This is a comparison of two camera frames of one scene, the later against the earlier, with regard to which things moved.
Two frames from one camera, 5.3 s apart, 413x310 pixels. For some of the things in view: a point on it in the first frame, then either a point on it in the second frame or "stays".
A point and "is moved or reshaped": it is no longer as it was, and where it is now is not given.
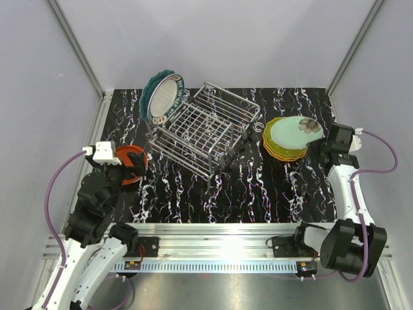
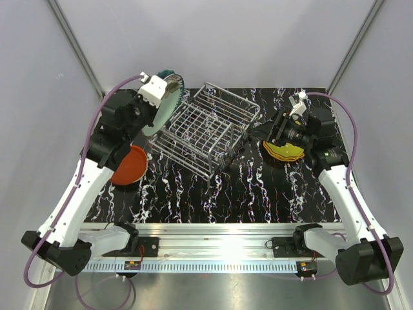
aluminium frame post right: x=355 y=46 stays
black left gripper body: x=113 y=173 → x=144 y=112
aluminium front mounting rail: x=204 y=248 stays
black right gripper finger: x=317 y=143 → x=277 y=140
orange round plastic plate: x=122 y=154 stays
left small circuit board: x=132 y=265 stays
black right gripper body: x=325 y=148 → x=295 y=135
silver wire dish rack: x=202 y=135 stays
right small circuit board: x=309 y=267 stays
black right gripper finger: x=313 y=150 → x=264 y=131
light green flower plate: x=295 y=132 is moved or reshaped
